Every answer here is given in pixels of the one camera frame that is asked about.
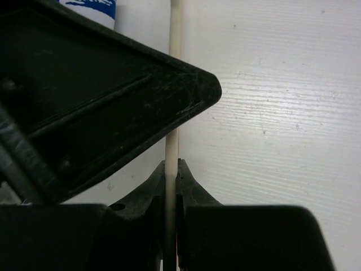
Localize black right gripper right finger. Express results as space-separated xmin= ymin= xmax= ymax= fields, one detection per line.
xmin=176 ymin=159 xmax=335 ymax=270

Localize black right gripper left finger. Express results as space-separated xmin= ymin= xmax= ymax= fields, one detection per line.
xmin=1 ymin=163 xmax=165 ymax=270

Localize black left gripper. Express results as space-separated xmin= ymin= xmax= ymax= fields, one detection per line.
xmin=1 ymin=1 xmax=222 ymax=204

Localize blue patterned trousers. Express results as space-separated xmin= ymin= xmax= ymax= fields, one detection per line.
xmin=58 ymin=0 xmax=116 ymax=30

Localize cream clothes hanger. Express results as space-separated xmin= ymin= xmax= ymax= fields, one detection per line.
xmin=162 ymin=1 xmax=183 ymax=270

